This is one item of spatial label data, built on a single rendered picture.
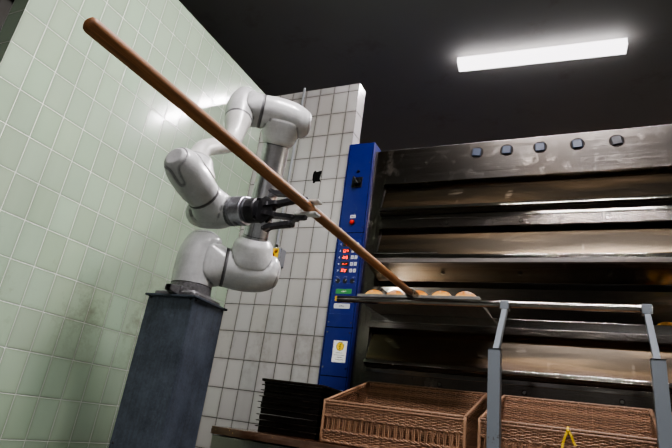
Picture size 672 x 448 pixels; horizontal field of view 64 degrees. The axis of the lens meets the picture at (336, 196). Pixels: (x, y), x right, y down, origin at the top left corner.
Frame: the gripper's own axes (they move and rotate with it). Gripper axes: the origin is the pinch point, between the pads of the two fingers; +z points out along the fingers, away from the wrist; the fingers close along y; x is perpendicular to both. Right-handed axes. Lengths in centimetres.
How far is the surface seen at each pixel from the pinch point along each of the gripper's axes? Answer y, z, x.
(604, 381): 25, 73, -125
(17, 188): -9, -120, 8
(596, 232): -40, 73, -132
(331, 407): 49, -22, -79
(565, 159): -77, 61, -130
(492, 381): 35, 40, -69
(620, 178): -66, 84, -132
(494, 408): 43, 41, -69
